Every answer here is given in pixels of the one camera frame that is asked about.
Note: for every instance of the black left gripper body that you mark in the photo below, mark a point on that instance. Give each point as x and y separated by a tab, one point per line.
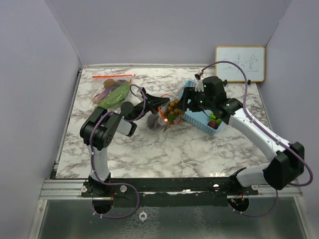
139	108

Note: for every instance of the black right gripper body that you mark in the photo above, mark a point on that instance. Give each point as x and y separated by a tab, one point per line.
199	101

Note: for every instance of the green wrinkled ball fruit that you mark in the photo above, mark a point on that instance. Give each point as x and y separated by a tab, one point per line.
214	118

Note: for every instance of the green leafy vegetable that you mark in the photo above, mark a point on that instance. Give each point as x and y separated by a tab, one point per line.
115	96

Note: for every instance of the clear zip bag orange zipper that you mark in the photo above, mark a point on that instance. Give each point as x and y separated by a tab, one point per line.
97	84

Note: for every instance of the purple eggplant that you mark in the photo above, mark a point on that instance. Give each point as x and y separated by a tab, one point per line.
99	97

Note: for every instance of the brown kiwi fruit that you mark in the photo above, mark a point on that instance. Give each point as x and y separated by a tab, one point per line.
108	83

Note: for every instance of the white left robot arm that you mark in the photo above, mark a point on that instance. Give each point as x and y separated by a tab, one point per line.
99	129

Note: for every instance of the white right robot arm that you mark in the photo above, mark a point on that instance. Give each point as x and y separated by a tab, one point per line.
285	158

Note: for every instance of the light blue perforated plastic basket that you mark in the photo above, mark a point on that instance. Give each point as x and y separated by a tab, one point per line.
198	119

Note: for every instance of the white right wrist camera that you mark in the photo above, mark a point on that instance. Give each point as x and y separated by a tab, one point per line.
200	86

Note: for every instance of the small whiteboard wooden frame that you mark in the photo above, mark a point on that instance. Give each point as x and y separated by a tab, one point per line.
251	59

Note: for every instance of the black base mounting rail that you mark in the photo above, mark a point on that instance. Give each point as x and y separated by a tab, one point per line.
164	192

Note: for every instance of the aluminium extrusion frame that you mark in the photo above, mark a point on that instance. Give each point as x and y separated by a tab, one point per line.
68	189

